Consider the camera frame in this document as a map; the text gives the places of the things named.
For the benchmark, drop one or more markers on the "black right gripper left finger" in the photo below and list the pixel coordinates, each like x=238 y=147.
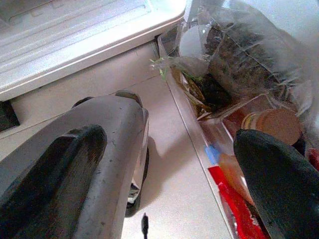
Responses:
x=54 y=179

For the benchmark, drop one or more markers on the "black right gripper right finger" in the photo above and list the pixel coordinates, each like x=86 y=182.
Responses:
x=281 y=189

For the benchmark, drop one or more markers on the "red packet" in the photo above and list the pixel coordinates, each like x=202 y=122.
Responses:
x=234 y=199

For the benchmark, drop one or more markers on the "clear bag of vegetables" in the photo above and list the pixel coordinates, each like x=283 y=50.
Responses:
x=244 y=54

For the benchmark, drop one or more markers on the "orange packet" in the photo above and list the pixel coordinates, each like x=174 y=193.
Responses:
x=233 y=174

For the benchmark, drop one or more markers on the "clear fridge drawer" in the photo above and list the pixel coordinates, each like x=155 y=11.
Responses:
x=189 y=119

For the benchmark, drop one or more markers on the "blue capped tube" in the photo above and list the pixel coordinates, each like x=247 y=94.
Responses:
x=211 y=154

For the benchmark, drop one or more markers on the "jar with tan lid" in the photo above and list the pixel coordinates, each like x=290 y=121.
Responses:
x=276 y=124

